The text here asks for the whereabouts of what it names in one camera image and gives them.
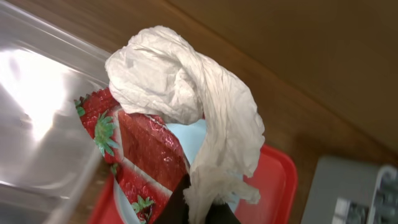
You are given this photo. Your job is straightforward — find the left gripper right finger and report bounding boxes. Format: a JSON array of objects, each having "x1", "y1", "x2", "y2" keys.
[{"x1": 205, "y1": 203, "x2": 240, "y2": 224}]

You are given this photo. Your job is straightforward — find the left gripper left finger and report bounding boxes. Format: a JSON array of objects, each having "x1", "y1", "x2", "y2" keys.
[{"x1": 154, "y1": 174, "x2": 190, "y2": 224}]

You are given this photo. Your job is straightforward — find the red strawberry wrapper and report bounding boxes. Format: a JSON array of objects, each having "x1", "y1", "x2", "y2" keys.
[{"x1": 74, "y1": 88, "x2": 188, "y2": 223}]

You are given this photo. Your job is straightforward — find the white napkin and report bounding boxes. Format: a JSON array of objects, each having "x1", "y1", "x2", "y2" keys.
[{"x1": 105, "y1": 26, "x2": 265, "y2": 223}]

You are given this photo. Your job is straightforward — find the grey dishwasher rack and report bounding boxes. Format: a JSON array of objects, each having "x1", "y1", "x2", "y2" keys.
[{"x1": 301, "y1": 156, "x2": 397, "y2": 224}]

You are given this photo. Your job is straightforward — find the red serving tray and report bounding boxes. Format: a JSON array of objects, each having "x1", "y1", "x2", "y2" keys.
[{"x1": 89, "y1": 145, "x2": 298, "y2": 224}]

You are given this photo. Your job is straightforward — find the large light blue plate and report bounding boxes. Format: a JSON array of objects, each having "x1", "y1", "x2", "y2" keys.
[{"x1": 113, "y1": 119, "x2": 243, "y2": 224}]

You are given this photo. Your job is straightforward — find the clear plastic bin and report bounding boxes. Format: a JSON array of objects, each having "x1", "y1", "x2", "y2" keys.
[{"x1": 1, "y1": 1, "x2": 109, "y2": 223}]

